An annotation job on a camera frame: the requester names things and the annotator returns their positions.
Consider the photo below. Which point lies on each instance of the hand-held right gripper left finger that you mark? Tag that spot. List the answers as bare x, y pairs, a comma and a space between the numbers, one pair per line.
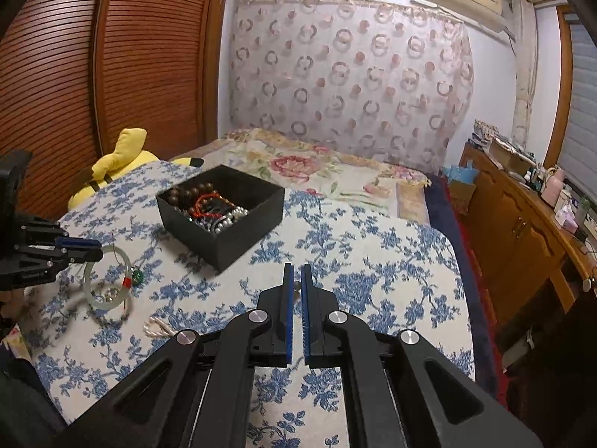
289, 317

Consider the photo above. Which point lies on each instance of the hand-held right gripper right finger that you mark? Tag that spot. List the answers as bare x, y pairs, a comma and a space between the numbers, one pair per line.
308, 317

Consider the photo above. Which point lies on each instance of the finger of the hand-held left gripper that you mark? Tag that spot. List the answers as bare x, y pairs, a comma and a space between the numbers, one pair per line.
84, 256
77, 242

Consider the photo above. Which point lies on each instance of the pale jade bangle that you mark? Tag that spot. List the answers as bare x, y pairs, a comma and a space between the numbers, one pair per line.
88, 284

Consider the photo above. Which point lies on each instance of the black box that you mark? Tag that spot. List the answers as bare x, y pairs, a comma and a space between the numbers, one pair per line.
242, 238

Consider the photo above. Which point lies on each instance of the green bead pendant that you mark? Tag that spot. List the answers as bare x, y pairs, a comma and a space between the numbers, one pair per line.
136, 277

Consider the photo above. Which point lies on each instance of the blue floral blanket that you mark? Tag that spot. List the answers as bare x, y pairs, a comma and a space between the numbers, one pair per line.
373, 266

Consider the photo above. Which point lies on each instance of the yellow plush toy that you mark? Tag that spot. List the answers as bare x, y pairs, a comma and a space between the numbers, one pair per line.
130, 149

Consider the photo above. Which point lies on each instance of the pink floral bedspread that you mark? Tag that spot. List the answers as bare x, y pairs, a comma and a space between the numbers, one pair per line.
298, 168

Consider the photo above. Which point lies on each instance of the dark cloth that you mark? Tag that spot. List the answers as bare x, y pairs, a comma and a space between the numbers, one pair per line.
23, 406

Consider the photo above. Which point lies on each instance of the wooden louvered wardrobe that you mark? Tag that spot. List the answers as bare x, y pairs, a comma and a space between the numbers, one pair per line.
140, 56

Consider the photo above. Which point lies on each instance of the blue plastic bag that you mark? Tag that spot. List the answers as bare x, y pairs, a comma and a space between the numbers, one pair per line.
461, 173

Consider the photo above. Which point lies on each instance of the wooden cabinet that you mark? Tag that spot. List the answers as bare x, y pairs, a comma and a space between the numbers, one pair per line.
503, 224

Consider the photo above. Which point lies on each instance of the circle pattern sheer curtain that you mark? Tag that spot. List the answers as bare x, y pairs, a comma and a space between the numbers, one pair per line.
350, 79

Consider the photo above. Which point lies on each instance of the pink tissue box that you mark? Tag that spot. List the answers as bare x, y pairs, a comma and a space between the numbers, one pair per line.
566, 218

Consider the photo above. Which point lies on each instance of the pink thermos jug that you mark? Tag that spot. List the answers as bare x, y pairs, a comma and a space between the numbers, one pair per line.
554, 186

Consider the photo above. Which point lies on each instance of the beige side curtain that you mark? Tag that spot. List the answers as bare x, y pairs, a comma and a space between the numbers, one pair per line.
522, 79

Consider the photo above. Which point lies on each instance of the grey window blind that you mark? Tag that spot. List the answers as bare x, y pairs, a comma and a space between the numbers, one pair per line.
583, 126

